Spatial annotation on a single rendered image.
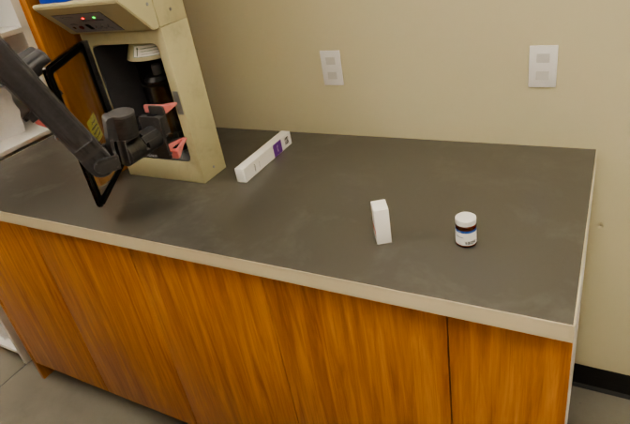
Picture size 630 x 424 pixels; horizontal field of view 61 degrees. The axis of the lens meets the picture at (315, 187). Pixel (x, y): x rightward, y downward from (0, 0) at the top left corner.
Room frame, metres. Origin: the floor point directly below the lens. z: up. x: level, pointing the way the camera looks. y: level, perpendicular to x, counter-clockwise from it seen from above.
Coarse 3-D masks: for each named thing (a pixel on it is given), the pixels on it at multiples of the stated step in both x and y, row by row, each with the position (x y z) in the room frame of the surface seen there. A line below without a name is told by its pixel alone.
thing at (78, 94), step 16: (48, 64) 1.34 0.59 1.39; (80, 64) 1.54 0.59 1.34; (48, 80) 1.31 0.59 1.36; (64, 80) 1.39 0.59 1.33; (80, 80) 1.49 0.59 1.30; (64, 96) 1.35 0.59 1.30; (80, 96) 1.45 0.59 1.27; (96, 96) 1.57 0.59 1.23; (80, 112) 1.41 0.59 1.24; (96, 112) 1.52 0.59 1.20; (96, 128) 1.48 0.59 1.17
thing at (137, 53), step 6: (132, 48) 1.56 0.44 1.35; (138, 48) 1.55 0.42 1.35; (144, 48) 1.54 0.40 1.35; (150, 48) 1.54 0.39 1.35; (156, 48) 1.54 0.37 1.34; (132, 54) 1.56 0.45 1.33; (138, 54) 1.54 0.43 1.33; (144, 54) 1.54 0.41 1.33; (150, 54) 1.53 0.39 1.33; (156, 54) 1.53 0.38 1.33; (132, 60) 1.55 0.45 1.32; (138, 60) 1.54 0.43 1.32; (144, 60) 1.53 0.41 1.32
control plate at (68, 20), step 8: (56, 16) 1.52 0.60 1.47; (64, 16) 1.51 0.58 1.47; (72, 16) 1.49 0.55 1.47; (80, 16) 1.48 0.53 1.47; (88, 16) 1.47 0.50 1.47; (96, 16) 1.46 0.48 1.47; (104, 16) 1.44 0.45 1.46; (72, 24) 1.54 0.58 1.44; (80, 24) 1.53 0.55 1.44; (96, 24) 1.50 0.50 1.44; (104, 24) 1.49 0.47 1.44; (112, 24) 1.47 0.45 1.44; (80, 32) 1.57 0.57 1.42
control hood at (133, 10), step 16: (80, 0) 1.45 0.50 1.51; (96, 0) 1.40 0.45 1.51; (112, 0) 1.37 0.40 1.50; (128, 0) 1.39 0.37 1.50; (144, 0) 1.43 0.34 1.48; (48, 16) 1.54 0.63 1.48; (112, 16) 1.43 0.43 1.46; (128, 16) 1.41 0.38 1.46; (144, 16) 1.42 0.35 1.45; (96, 32) 1.55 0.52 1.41
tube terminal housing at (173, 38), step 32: (160, 0) 1.48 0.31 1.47; (128, 32) 1.52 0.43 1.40; (160, 32) 1.46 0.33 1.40; (96, 64) 1.61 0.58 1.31; (192, 64) 1.53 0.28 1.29; (192, 96) 1.50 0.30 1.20; (192, 128) 1.47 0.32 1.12; (160, 160) 1.54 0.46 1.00; (192, 160) 1.47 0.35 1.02; (224, 160) 1.55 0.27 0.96
